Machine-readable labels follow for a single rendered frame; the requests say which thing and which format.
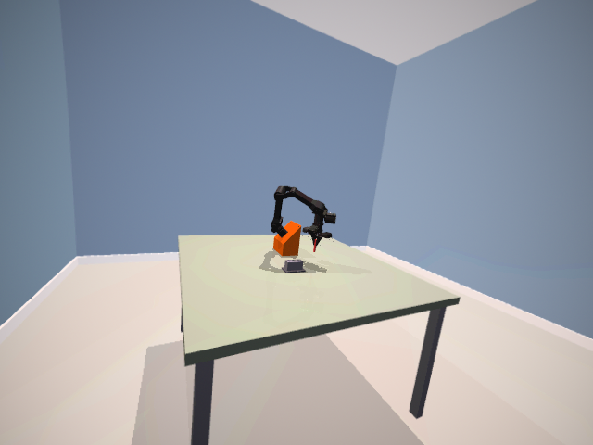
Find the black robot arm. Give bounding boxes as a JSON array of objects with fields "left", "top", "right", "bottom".
[{"left": 271, "top": 186, "right": 336, "bottom": 238}]

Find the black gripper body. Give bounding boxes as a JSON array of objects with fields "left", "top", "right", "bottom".
[{"left": 302, "top": 222, "right": 332, "bottom": 238}]

